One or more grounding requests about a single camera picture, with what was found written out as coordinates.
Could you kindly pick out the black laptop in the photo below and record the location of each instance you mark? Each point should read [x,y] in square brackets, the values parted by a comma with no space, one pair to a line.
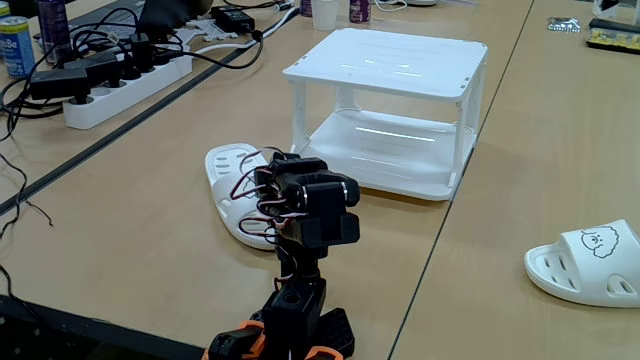
[170,15]

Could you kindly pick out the white printed bracket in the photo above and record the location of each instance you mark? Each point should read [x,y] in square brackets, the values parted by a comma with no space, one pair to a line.
[184,36]
[216,31]

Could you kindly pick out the black yellow box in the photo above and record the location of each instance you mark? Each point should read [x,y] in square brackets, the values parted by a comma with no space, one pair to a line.
[614,37]

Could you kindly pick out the white two-tier shoe rack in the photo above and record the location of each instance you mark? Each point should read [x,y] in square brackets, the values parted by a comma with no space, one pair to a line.
[400,60]

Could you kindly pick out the blue white drink can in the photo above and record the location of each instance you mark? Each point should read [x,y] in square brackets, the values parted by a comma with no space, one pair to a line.
[15,47]

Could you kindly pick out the black plug adapter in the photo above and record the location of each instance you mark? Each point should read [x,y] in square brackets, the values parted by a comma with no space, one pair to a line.
[60,82]

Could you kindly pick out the white paper cup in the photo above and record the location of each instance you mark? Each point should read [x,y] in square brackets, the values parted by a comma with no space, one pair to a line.
[325,14]

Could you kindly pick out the white box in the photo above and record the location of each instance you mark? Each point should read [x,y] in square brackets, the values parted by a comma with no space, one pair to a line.
[617,7]

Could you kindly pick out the black power plug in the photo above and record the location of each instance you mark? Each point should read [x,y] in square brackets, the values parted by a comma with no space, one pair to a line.
[141,50]

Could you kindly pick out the white power strip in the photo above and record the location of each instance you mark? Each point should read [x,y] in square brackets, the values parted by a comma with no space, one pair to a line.
[125,92]

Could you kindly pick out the black power adapter brick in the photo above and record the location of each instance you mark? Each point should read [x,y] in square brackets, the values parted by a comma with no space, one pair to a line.
[97,65]

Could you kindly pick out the black power supply brick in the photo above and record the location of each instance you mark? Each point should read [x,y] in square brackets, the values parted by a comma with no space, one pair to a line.
[232,17]

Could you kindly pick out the silver foil wrapper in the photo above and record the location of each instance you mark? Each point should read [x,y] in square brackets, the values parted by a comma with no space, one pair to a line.
[564,24]

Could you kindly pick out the tall purple drink can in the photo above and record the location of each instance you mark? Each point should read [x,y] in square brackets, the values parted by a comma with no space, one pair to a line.
[54,30]

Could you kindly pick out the white slipper with dog print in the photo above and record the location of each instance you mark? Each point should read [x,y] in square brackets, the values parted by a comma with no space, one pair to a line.
[222,200]
[590,280]

